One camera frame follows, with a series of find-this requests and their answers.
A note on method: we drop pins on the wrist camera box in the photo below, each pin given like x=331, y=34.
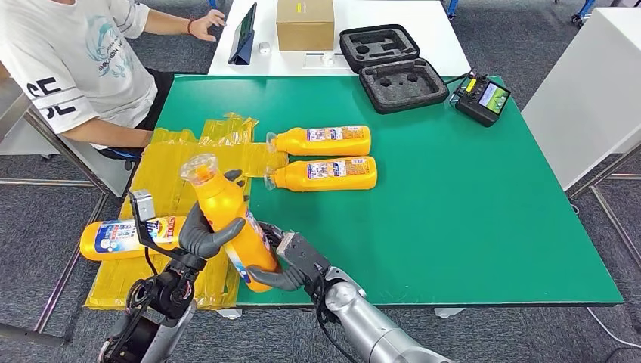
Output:
x=142, y=205
x=303, y=255

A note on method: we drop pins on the blue wheeled cart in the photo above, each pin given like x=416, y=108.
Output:
x=583, y=10

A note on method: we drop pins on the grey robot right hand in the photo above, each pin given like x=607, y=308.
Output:
x=280, y=280

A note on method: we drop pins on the green table mat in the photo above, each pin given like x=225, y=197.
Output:
x=450, y=225

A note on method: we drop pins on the brown cardboard box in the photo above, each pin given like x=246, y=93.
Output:
x=304, y=26

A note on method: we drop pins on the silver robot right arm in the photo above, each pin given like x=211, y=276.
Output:
x=370, y=330

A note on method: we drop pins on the person's right forearm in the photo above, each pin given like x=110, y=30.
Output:
x=105, y=133

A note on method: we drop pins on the person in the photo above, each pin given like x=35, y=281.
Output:
x=65, y=65

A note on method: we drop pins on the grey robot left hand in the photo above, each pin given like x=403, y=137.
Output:
x=198, y=238

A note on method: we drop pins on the grey metal bar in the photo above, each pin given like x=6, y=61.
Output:
x=30, y=335

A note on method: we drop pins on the clear plastic piece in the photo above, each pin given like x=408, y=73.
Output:
x=315, y=61

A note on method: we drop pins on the person's left forearm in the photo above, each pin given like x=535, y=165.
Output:
x=168, y=22

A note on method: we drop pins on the white cabinet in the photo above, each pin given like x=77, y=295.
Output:
x=586, y=100

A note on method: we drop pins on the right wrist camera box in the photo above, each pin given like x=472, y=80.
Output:
x=303, y=255

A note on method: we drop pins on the white earbuds case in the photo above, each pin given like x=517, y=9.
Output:
x=264, y=48

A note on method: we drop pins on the orange detergent bottle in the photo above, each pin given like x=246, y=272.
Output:
x=220, y=200
x=325, y=179
x=325, y=147
x=125, y=240

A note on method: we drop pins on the black foam-lined case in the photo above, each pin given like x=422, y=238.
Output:
x=400, y=84

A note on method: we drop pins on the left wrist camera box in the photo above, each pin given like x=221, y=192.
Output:
x=142, y=205

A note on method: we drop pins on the black remote controller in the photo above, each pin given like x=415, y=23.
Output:
x=475, y=104

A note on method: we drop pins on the person's left hand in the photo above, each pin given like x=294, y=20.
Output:
x=208, y=25

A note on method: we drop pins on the white table foot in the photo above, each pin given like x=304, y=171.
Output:
x=229, y=313
x=448, y=311

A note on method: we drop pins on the yellow taped plastic sheet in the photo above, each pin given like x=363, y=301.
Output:
x=165, y=170

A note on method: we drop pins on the dark tablet with stand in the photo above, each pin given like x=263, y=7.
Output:
x=243, y=35

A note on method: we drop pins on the white table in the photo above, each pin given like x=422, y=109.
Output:
x=430, y=30

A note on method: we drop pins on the metal floor frame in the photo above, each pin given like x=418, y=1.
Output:
x=75, y=255
x=623, y=177

